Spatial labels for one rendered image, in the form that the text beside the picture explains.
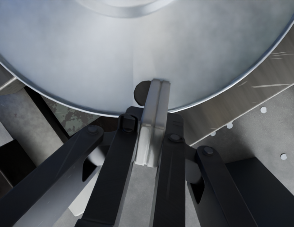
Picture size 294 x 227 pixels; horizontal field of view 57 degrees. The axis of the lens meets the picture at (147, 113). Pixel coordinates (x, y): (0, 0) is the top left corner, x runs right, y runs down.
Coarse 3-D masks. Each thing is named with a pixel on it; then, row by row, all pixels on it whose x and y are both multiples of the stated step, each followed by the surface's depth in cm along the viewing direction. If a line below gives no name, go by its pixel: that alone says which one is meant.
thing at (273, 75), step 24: (288, 48) 21; (264, 72) 22; (288, 72) 22; (144, 96) 23; (216, 96) 22; (240, 96) 22; (264, 96) 22; (192, 120) 23; (216, 120) 23; (192, 144) 23
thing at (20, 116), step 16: (0, 96) 38; (16, 96) 38; (32, 96) 38; (0, 112) 38; (16, 112) 38; (32, 112) 38; (48, 112) 40; (16, 128) 39; (32, 128) 39; (48, 128) 38; (112, 128) 64; (32, 144) 39; (48, 144) 39; (32, 160) 39
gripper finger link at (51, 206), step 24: (72, 144) 13; (96, 144) 14; (48, 168) 12; (72, 168) 12; (96, 168) 15; (24, 192) 10; (48, 192) 11; (72, 192) 13; (0, 216) 9; (24, 216) 10; (48, 216) 11
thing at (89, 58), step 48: (0, 0) 22; (48, 0) 22; (96, 0) 21; (144, 0) 21; (192, 0) 21; (240, 0) 21; (288, 0) 21; (0, 48) 23; (48, 48) 22; (96, 48) 22; (144, 48) 22; (192, 48) 22; (240, 48) 21; (48, 96) 23; (96, 96) 23; (192, 96) 22
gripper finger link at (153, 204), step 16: (176, 144) 15; (160, 160) 14; (176, 160) 13; (160, 176) 12; (176, 176) 12; (160, 192) 11; (176, 192) 12; (160, 208) 11; (176, 208) 11; (160, 224) 10; (176, 224) 10
